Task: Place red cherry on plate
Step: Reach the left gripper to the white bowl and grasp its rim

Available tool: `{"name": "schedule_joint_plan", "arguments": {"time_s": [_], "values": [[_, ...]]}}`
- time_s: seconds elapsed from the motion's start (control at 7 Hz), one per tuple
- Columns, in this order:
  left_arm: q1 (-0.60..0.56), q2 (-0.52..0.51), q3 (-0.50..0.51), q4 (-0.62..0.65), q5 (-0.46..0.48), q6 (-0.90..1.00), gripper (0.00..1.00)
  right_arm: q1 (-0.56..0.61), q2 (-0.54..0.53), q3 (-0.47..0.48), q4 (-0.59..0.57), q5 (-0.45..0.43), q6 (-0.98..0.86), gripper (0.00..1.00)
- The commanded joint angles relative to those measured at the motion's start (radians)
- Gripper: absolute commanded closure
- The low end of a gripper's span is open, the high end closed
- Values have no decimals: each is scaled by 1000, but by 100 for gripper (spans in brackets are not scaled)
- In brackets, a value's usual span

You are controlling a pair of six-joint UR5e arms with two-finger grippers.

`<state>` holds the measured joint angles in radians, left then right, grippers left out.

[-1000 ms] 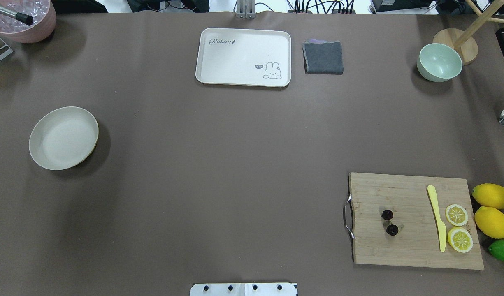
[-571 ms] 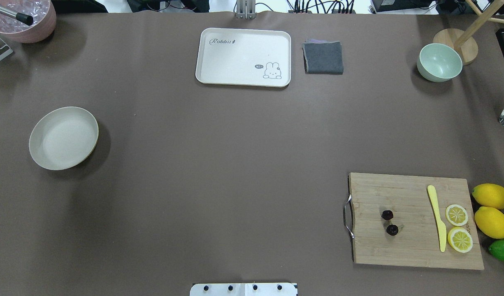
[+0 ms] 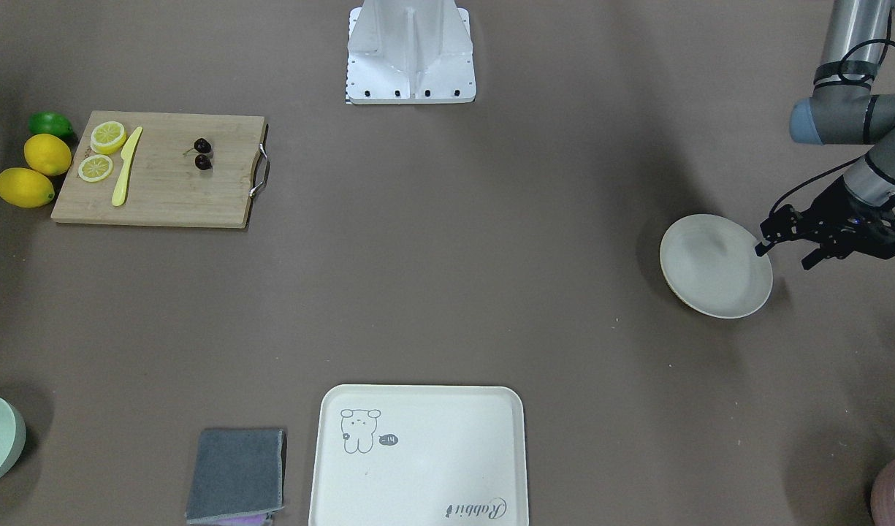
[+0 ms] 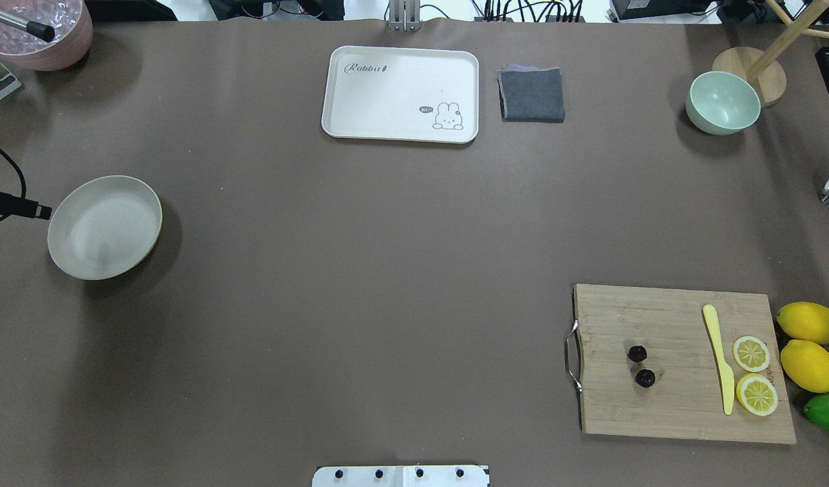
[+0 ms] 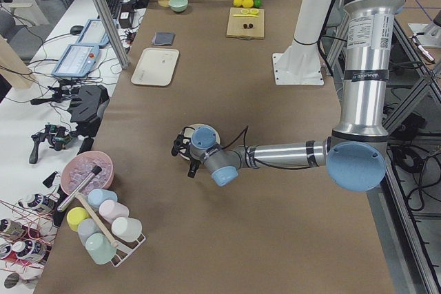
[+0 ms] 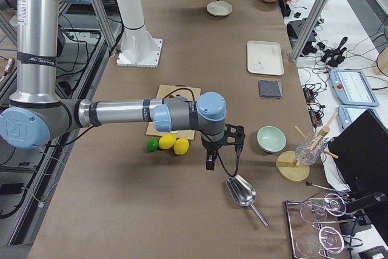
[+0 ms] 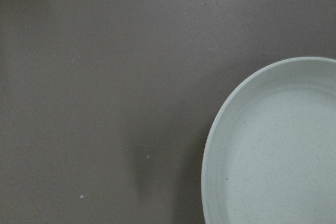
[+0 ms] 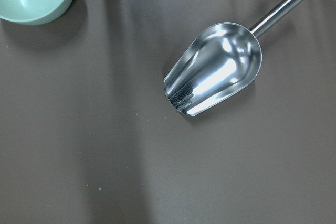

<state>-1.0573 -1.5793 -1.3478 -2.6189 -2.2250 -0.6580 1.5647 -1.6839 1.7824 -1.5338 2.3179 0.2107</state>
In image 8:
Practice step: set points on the metal scoop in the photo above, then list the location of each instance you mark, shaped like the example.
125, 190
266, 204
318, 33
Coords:
224, 59

